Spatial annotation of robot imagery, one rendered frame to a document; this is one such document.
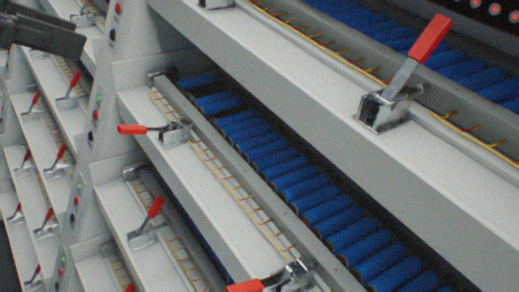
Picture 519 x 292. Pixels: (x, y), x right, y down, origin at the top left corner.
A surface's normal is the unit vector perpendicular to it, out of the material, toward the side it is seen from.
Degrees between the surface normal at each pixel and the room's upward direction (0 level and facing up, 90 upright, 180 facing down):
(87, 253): 90
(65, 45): 90
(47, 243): 20
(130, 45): 90
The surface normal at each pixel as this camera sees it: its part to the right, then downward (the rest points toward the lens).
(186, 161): 0.08, -0.79
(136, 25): 0.56, 0.54
